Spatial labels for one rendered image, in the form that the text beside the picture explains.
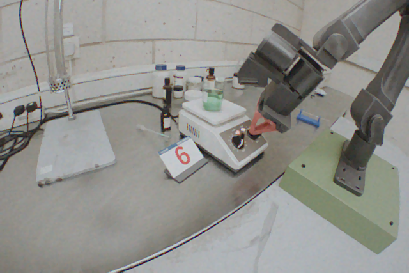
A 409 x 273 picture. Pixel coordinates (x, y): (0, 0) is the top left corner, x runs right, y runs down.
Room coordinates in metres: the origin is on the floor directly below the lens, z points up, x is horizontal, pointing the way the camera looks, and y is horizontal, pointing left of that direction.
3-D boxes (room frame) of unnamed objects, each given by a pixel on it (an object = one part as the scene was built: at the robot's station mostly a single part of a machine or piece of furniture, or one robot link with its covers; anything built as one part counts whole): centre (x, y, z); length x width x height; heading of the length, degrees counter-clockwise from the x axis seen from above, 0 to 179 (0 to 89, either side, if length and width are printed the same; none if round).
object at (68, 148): (0.31, 0.35, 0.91); 0.30 x 0.20 x 0.01; 40
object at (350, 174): (0.23, -0.34, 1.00); 0.20 x 0.07 x 0.08; 135
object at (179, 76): (0.77, 0.12, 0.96); 0.06 x 0.06 x 0.11
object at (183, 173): (0.29, 0.03, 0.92); 0.09 x 0.06 x 0.04; 144
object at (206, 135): (0.39, -0.04, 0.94); 0.22 x 0.13 x 0.08; 45
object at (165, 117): (0.44, 0.11, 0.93); 0.03 x 0.03 x 0.07
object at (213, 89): (0.39, -0.02, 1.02); 0.06 x 0.05 x 0.08; 158
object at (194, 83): (0.76, 0.06, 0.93); 0.06 x 0.06 x 0.07
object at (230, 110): (0.41, -0.02, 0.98); 0.12 x 0.12 x 0.01; 45
